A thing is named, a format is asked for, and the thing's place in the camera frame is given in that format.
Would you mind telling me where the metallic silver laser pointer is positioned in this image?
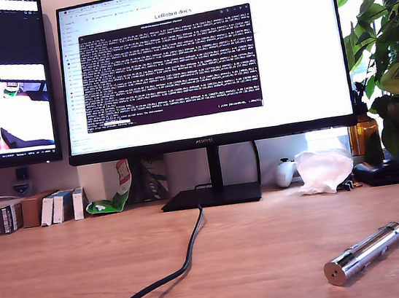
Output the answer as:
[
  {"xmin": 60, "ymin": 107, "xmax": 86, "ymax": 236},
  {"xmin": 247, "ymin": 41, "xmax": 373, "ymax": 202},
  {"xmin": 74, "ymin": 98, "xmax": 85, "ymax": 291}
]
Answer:
[{"xmin": 318, "ymin": 221, "xmax": 399, "ymax": 289}]

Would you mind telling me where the dark patterned box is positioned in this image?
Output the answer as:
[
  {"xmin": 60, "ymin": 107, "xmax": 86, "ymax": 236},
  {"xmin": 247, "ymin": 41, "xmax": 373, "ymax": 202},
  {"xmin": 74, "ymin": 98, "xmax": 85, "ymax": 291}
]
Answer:
[{"xmin": 126, "ymin": 153, "xmax": 171, "ymax": 204}]

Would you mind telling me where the white game controller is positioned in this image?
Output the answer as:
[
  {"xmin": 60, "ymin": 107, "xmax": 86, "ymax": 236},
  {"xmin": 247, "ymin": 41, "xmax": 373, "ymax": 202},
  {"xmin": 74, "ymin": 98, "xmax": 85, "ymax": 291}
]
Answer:
[{"xmin": 272, "ymin": 156, "xmax": 301, "ymax": 189}]

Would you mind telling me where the green red snack bag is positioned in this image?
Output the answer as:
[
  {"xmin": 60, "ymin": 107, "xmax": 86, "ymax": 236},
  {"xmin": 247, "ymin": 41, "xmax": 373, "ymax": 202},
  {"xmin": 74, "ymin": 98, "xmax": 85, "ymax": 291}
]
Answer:
[{"xmin": 80, "ymin": 157, "xmax": 137, "ymax": 216}]

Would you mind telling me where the large black Huawei monitor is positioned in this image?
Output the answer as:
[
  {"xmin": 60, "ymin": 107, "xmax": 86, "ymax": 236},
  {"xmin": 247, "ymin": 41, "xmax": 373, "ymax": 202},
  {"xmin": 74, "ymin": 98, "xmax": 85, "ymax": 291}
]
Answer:
[{"xmin": 47, "ymin": 0, "xmax": 368, "ymax": 225}]

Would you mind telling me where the crumpled white plastic bag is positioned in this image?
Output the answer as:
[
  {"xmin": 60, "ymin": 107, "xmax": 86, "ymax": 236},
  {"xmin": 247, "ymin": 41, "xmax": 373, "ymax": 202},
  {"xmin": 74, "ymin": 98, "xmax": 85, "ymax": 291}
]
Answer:
[{"xmin": 293, "ymin": 144, "xmax": 359, "ymax": 198}]

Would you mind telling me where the small white blue box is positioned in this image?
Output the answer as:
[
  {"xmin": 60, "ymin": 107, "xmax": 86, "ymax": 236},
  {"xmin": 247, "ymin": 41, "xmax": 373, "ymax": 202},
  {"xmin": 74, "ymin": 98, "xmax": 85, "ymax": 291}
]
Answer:
[
  {"xmin": 49, "ymin": 188, "xmax": 79, "ymax": 225},
  {"xmin": 70, "ymin": 186, "xmax": 91, "ymax": 221},
  {"xmin": 37, "ymin": 191, "xmax": 65, "ymax": 228}
]

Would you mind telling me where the small black blue clip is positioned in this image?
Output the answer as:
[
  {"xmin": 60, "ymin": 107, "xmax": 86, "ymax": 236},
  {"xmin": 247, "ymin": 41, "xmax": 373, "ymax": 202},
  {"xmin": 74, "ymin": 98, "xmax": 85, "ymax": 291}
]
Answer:
[{"xmin": 341, "ymin": 177, "xmax": 364, "ymax": 192}]

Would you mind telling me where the amber glass pump bottle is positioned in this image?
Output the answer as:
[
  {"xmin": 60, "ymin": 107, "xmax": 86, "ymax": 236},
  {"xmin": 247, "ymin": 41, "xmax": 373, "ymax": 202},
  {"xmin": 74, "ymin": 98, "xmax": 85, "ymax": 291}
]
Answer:
[{"xmin": 342, "ymin": 78, "xmax": 386, "ymax": 167}]

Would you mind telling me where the small black cube device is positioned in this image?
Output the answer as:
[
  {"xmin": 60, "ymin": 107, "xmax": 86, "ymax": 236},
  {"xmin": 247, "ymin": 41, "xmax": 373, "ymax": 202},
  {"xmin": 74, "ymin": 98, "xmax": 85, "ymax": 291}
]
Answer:
[{"xmin": 15, "ymin": 166, "xmax": 30, "ymax": 182}]

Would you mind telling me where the brown cardboard box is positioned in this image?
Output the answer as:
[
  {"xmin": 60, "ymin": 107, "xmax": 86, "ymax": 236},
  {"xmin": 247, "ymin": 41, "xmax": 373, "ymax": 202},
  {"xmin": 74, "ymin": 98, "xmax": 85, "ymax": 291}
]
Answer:
[{"xmin": 19, "ymin": 189, "xmax": 63, "ymax": 230}]

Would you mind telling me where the grey blue badge device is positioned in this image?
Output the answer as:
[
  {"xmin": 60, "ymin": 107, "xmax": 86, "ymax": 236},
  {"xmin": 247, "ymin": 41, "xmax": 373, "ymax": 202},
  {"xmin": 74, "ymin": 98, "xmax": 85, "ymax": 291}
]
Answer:
[{"xmin": 12, "ymin": 181, "xmax": 32, "ymax": 196}]

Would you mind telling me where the black zip pouch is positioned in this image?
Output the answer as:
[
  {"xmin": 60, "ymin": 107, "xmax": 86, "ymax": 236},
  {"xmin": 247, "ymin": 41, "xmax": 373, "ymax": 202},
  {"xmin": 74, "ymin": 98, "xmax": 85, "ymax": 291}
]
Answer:
[{"xmin": 351, "ymin": 156, "xmax": 399, "ymax": 190}]

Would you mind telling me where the green leafy houseplant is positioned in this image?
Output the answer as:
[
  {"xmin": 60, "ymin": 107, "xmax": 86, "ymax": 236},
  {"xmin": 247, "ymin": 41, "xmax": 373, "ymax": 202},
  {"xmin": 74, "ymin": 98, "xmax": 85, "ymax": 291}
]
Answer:
[{"xmin": 336, "ymin": 0, "xmax": 399, "ymax": 173}]

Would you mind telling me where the black monitor rear cable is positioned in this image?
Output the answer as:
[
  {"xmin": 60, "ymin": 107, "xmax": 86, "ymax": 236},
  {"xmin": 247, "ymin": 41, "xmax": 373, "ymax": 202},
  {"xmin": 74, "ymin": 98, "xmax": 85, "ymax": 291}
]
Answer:
[{"xmin": 249, "ymin": 140, "xmax": 264, "ymax": 187}]

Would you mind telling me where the thick black table cable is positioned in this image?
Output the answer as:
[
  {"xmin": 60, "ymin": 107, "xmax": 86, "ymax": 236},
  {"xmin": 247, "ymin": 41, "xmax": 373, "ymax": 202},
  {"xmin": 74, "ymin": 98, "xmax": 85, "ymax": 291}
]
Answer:
[{"xmin": 64, "ymin": 182, "xmax": 227, "ymax": 298}]

